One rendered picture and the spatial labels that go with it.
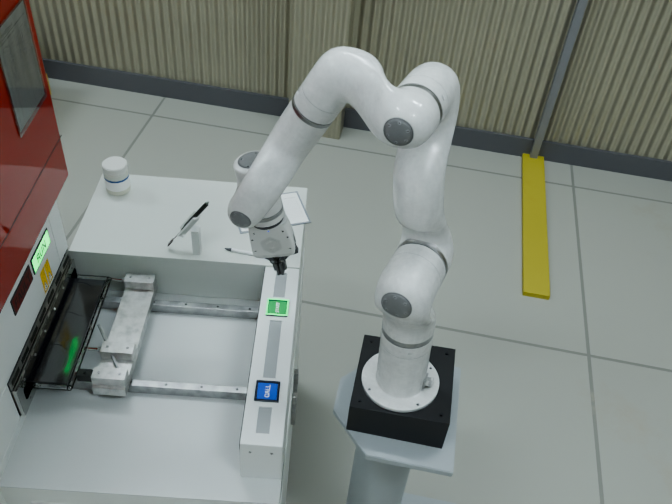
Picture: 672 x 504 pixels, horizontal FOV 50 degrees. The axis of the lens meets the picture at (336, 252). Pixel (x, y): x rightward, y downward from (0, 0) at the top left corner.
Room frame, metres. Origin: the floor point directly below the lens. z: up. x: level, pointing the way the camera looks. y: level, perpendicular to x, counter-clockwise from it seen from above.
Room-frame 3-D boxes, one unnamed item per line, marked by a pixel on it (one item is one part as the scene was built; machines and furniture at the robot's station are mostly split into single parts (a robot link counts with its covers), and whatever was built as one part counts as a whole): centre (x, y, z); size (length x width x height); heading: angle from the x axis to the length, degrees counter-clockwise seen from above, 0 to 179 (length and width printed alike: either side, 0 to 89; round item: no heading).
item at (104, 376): (1.03, 0.51, 0.89); 0.08 x 0.03 x 0.03; 92
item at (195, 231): (1.42, 0.40, 1.03); 0.06 x 0.04 x 0.13; 92
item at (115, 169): (1.65, 0.66, 1.01); 0.07 x 0.07 x 0.10
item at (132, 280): (1.35, 0.53, 0.89); 0.08 x 0.03 x 0.03; 92
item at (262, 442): (1.12, 0.13, 0.89); 0.55 x 0.09 x 0.14; 2
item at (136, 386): (1.05, 0.43, 0.84); 0.50 x 0.02 x 0.03; 92
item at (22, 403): (1.14, 0.70, 0.89); 0.44 x 0.02 x 0.10; 2
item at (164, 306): (1.32, 0.44, 0.84); 0.50 x 0.02 x 0.03; 92
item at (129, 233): (1.56, 0.41, 0.89); 0.62 x 0.35 x 0.14; 92
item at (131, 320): (1.18, 0.52, 0.87); 0.36 x 0.08 x 0.03; 2
